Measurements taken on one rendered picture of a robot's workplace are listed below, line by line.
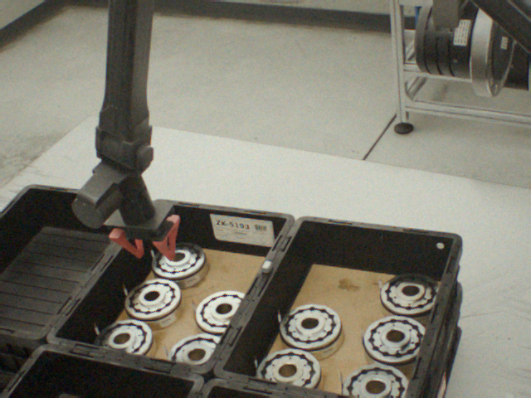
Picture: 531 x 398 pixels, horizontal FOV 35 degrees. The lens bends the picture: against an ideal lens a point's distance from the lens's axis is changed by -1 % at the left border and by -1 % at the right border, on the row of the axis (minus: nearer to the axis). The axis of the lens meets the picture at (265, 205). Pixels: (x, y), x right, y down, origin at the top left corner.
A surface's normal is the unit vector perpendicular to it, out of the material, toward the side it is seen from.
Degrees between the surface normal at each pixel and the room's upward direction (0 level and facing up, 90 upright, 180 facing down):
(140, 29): 109
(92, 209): 94
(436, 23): 90
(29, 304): 0
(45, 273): 0
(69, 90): 0
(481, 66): 89
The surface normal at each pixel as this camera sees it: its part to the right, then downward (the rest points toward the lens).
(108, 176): 0.11, -0.65
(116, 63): -0.47, 0.56
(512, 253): -0.14, -0.80
